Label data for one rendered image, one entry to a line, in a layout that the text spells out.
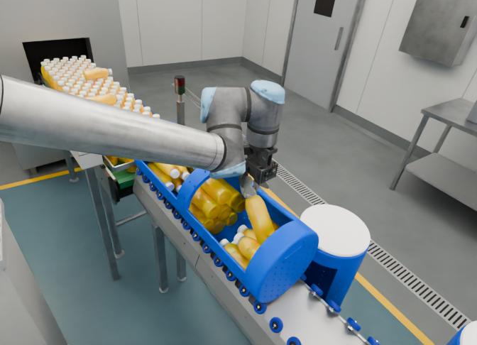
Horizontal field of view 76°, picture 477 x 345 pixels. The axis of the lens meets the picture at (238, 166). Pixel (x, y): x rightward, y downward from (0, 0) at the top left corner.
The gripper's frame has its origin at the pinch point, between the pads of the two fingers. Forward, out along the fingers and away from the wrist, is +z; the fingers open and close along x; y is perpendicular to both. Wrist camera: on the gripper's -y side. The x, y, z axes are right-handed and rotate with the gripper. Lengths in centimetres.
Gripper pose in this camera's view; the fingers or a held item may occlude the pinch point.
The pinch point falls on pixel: (249, 190)
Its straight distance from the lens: 101.3
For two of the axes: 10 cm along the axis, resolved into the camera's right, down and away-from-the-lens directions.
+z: -0.8, 8.2, 5.7
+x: 7.7, -3.1, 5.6
